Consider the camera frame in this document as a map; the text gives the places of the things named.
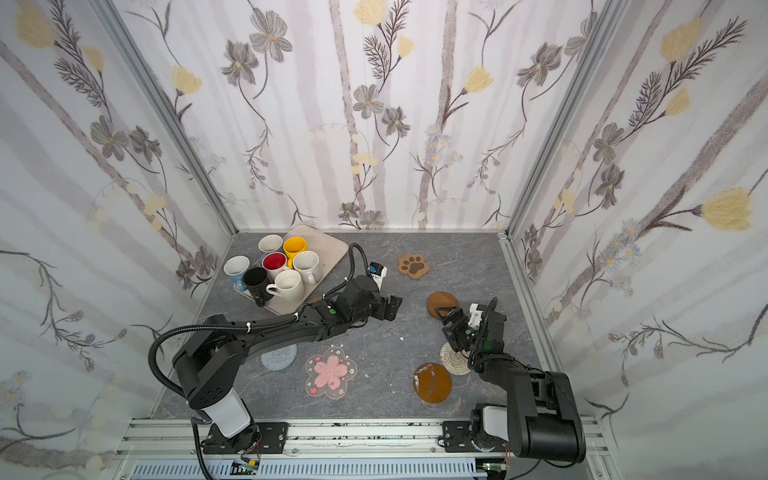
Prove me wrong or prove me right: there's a brown round wooden coaster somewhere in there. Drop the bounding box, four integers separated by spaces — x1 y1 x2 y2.
426 291 459 321

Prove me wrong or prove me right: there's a white woven rope coaster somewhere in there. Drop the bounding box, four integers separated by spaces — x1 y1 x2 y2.
440 342 470 376

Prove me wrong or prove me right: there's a brown paw print coaster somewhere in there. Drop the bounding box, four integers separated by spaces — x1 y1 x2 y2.
397 253 430 280

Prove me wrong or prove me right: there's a glossy amber round coaster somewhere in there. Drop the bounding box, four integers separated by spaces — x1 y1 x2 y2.
413 363 452 404

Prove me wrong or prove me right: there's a pink cherry blossom coaster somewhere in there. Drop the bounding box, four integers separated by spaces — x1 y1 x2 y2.
304 346 359 400

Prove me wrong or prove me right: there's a grey blue round coaster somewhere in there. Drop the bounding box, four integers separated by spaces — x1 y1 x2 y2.
261 345 298 371

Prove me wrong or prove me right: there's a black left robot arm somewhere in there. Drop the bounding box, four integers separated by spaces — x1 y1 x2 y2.
147 275 402 441

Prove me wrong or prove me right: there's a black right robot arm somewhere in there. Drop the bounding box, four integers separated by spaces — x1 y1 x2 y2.
435 299 587 466

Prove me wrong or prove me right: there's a beige rectangular tray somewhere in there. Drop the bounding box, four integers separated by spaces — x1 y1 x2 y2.
264 225 349 315

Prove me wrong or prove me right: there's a white mug right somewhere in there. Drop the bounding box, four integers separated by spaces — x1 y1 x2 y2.
292 250 323 286

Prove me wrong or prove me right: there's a cream mug front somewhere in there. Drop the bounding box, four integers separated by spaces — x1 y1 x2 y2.
266 269 304 303

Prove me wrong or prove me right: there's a yellow mug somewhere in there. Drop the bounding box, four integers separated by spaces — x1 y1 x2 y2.
283 236 308 268

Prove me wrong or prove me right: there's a red interior white mug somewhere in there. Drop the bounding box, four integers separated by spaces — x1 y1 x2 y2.
262 251 289 281

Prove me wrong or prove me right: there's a white mug back left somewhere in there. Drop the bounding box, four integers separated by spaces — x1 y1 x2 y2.
257 234 283 255

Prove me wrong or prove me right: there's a black mug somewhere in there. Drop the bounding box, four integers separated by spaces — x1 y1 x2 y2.
242 266 273 307

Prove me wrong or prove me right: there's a light blue mug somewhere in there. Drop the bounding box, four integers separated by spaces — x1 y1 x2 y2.
223 255 251 292

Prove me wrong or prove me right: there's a black corrugated cable conduit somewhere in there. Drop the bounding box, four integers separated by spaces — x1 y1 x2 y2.
147 320 301 398

